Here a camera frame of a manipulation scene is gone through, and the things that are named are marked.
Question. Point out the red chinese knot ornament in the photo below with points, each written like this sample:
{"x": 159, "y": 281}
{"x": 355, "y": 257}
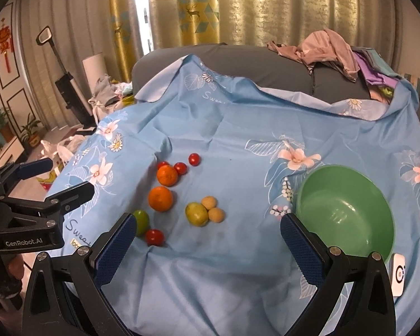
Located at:
{"x": 6, "y": 44}

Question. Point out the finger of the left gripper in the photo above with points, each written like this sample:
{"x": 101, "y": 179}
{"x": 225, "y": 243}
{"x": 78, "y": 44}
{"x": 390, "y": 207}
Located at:
{"x": 12, "y": 173}
{"x": 55, "y": 206}

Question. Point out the purple folded clothes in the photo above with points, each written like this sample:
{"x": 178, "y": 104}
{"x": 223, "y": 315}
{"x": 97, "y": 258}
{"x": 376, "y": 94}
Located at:
{"x": 380, "y": 78}

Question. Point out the small green lime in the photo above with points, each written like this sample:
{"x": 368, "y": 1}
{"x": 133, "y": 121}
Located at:
{"x": 142, "y": 222}

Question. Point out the yellow-green lemon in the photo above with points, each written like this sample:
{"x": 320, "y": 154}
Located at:
{"x": 196, "y": 214}

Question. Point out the person left hand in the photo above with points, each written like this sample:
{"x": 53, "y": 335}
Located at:
{"x": 15, "y": 267}

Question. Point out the white cylinder lamp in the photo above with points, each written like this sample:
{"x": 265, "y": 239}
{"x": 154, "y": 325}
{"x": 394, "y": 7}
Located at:
{"x": 94, "y": 67}

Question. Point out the red cherry tomato front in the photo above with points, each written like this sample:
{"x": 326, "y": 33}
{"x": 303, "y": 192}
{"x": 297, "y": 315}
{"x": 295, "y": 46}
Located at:
{"x": 154, "y": 237}

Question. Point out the pink clothes pile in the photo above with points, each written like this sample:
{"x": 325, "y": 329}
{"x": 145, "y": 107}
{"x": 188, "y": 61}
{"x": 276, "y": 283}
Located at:
{"x": 326, "y": 47}

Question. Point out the orange tangerine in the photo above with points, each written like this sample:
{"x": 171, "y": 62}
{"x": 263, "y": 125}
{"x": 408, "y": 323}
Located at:
{"x": 167, "y": 175}
{"x": 160, "y": 199}

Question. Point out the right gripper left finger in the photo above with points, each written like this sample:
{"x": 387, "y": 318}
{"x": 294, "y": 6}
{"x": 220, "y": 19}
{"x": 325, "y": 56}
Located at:
{"x": 64, "y": 295}

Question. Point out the tan longan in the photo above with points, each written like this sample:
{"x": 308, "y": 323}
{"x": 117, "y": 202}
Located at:
{"x": 209, "y": 202}
{"x": 216, "y": 215}

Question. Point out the red cherry tomato hidden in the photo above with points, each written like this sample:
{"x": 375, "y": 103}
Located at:
{"x": 162, "y": 164}

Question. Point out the grey clothes heap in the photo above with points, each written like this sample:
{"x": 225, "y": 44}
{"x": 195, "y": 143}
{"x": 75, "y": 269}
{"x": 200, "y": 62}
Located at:
{"x": 110, "y": 95}

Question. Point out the gold patterned curtain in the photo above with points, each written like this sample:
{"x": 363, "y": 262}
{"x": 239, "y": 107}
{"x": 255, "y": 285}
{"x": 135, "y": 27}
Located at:
{"x": 143, "y": 25}

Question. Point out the blue floral cloth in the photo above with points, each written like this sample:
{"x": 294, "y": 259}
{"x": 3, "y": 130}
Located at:
{"x": 236, "y": 277}

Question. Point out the green plastic bowl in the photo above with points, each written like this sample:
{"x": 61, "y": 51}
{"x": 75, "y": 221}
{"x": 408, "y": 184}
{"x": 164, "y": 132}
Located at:
{"x": 346, "y": 209}

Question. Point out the grey sofa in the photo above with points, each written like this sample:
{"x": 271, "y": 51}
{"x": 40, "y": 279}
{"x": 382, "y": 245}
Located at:
{"x": 220, "y": 72}

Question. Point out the potted green plant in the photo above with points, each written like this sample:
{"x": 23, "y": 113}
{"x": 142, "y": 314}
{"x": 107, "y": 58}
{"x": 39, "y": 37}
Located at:
{"x": 30, "y": 131}

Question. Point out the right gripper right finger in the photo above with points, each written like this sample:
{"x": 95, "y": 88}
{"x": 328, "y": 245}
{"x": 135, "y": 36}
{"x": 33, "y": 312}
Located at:
{"x": 369, "y": 309}

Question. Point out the red cherry tomato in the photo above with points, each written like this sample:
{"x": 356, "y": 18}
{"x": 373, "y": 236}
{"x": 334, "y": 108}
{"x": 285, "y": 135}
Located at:
{"x": 194, "y": 159}
{"x": 154, "y": 237}
{"x": 181, "y": 168}

